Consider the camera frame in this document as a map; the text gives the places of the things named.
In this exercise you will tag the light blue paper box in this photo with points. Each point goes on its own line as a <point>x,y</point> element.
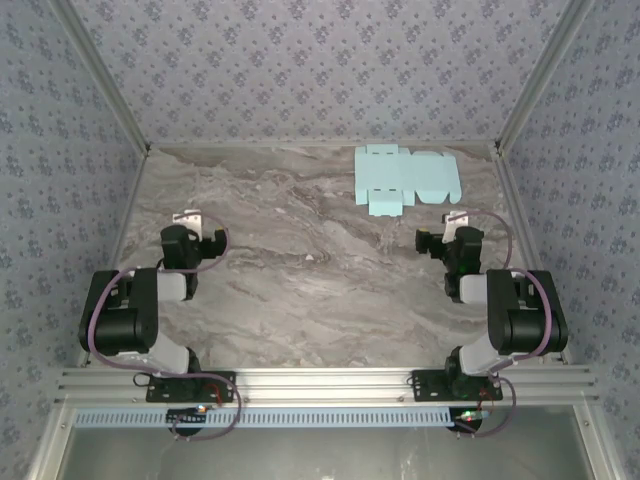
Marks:
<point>390,172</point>

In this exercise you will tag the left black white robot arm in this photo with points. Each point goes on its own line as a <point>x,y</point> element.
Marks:
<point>120,325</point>

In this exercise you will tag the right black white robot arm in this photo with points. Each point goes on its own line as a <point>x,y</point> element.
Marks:
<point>530,325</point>

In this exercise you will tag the small black electronics board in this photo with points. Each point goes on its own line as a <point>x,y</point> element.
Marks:
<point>186,417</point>
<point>467,416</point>

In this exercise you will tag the aluminium mounting beam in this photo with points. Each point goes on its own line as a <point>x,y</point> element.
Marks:
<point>320,385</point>

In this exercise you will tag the grey metal sheet panel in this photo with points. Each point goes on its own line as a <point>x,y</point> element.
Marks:
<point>320,455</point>

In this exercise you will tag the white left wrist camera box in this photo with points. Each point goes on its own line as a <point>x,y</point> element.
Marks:
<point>192,220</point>

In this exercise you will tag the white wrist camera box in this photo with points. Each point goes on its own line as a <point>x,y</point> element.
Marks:
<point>452,222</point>
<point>192,220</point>

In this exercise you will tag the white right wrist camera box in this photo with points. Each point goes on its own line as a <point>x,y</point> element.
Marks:
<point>452,222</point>

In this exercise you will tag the aluminium table side rail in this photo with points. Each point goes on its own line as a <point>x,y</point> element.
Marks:
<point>128,210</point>
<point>520,210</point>

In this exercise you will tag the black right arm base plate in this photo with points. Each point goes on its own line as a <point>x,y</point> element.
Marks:
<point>427,387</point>

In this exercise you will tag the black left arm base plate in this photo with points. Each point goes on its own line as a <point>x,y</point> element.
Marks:
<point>160,392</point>

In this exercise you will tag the aluminium frame post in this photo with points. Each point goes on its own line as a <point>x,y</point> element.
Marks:
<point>106,75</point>
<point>540,75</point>

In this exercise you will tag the aluminium lower frame bar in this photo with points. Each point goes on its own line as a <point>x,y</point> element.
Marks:
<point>598,445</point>
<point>50,445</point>

